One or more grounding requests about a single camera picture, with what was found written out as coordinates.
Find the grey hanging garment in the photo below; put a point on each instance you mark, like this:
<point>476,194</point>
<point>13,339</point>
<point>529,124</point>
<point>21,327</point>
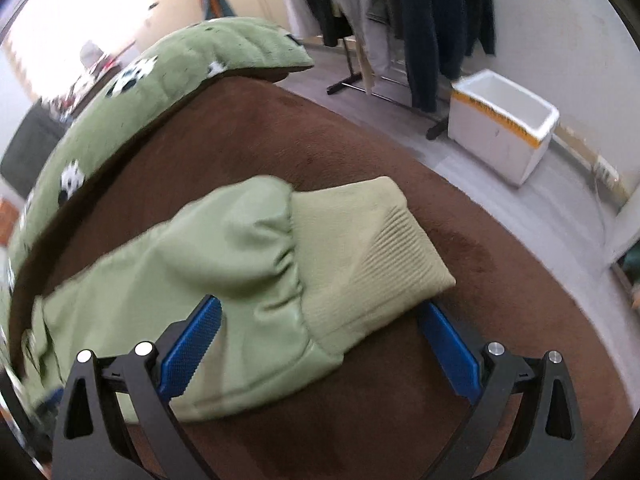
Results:
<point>357,5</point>

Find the white foam box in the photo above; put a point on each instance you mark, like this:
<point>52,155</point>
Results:
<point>500,125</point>

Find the white wall power socket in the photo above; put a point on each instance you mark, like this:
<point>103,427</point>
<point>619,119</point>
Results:
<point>606,170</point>

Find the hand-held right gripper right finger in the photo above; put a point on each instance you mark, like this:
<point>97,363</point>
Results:
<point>450,355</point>

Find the light green jacket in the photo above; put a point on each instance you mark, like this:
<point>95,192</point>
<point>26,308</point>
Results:
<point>240,280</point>

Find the dark grey suitcase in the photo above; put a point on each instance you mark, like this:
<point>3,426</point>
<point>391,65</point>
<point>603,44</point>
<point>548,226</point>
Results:
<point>30,147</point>

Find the black metal clothes rack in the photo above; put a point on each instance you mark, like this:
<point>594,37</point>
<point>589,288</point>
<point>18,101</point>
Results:
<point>350,77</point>

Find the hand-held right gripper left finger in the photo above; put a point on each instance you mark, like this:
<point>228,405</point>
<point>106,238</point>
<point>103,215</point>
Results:
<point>192,347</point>

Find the green panda print quilt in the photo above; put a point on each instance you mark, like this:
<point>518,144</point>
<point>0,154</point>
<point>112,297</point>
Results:
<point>145,85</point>

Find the dark blue hanging coat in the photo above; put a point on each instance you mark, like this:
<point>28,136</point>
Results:
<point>435,20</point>

